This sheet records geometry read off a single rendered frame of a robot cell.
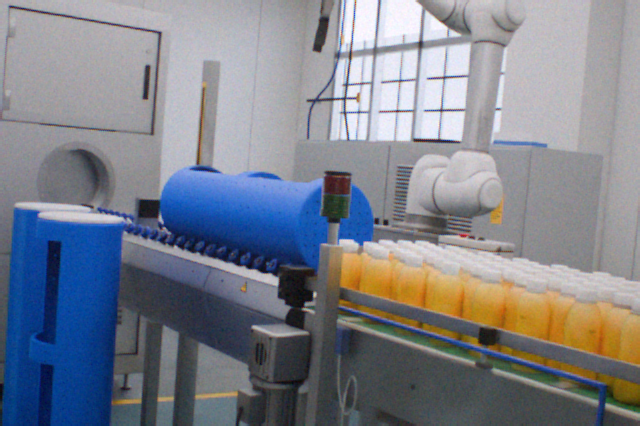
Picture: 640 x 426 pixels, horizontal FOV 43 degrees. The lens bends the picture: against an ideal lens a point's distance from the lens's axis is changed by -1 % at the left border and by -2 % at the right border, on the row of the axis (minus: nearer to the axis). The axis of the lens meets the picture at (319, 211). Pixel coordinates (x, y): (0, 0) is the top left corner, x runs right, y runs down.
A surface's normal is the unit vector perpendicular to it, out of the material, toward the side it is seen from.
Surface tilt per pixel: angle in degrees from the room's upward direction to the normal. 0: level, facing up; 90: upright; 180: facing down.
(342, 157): 90
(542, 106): 90
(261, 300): 71
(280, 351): 90
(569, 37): 90
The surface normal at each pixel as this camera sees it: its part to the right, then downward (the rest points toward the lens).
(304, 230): 0.59, 0.09
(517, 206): -0.85, -0.04
